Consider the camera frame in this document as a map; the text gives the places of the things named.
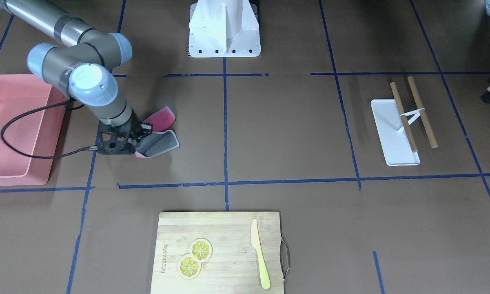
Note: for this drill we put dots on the white pillar with base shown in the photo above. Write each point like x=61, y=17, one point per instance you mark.
x=224, y=29

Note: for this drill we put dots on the lemon slice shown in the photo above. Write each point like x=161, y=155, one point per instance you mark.
x=201, y=250
x=188, y=267

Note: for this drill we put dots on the yellow plastic knife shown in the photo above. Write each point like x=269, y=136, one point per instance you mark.
x=256, y=244

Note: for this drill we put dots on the wooden rack rod one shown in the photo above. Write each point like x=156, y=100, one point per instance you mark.
x=403, y=118

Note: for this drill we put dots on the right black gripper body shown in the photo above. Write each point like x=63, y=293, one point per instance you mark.
x=138, y=131

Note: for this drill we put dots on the white towel rack tray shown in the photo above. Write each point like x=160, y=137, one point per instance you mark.
x=394, y=141

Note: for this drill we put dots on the bamboo cutting board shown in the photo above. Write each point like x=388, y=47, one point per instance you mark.
x=233, y=267

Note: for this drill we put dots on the pink plastic bin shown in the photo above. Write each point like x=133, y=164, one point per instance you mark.
x=32, y=140

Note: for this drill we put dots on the lemon slice far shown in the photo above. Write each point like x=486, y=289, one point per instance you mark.
x=201, y=250

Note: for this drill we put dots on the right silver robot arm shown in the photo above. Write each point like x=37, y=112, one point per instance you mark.
x=79, y=66

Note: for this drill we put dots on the lemon slice near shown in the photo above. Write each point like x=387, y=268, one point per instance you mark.
x=188, y=267

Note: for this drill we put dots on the wooden rack rod two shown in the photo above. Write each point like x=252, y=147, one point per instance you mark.
x=422, y=111

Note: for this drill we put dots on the pink grey cleaning cloth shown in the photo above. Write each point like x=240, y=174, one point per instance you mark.
x=162, y=139

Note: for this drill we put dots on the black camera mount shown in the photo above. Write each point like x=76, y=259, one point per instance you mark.
x=114, y=140

